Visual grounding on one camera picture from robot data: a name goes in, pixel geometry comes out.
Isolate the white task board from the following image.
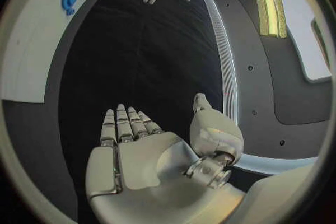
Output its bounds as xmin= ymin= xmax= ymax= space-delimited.
xmin=0 ymin=0 xmax=99 ymax=104

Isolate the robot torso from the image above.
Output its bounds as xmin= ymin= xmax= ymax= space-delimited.
xmin=200 ymin=0 xmax=334 ymax=175

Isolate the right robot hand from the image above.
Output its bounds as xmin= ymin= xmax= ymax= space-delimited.
xmin=85 ymin=93 xmax=248 ymax=224

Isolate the glowing light bar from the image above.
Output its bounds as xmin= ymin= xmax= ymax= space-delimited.
xmin=248 ymin=0 xmax=288 ymax=38

